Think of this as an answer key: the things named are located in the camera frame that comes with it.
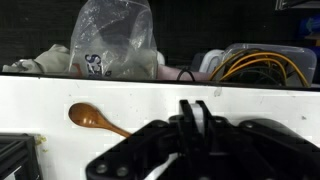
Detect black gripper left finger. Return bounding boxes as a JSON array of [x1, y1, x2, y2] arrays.
[[85, 120, 186, 180]]

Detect clear plastic bag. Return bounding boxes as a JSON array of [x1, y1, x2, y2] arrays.
[[69, 0, 158, 80]]

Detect clear bin with cables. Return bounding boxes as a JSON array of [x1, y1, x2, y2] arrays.
[[198, 43, 317, 88]]

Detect black metal frame rack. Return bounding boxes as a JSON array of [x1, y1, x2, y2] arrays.
[[0, 133, 43, 180]]

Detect wooden spoon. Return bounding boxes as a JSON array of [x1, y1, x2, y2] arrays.
[[68, 103, 130, 137]]

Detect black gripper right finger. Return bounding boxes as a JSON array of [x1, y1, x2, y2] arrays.
[[199, 102, 320, 180]]

